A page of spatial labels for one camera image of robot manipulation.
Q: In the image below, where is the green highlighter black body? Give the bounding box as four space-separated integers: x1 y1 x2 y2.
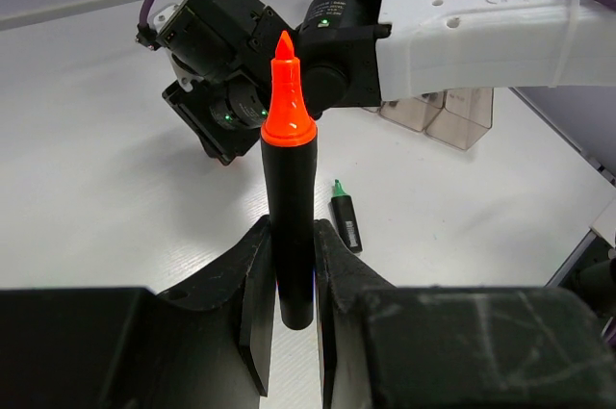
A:
330 179 363 254

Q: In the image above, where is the orange highlighter black body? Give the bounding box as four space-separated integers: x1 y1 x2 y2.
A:
261 31 318 330

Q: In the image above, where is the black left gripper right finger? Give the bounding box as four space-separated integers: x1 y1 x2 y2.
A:
314 219 393 408

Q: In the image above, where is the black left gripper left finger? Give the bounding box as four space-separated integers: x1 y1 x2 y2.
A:
156 217 275 408

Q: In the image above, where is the clear plastic organizer tray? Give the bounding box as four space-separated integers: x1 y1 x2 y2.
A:
326 0 495 153

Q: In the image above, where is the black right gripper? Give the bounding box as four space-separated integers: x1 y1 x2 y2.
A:
153 0 290 165

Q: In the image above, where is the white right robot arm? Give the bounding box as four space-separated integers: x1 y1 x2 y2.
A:
140 0 615 165

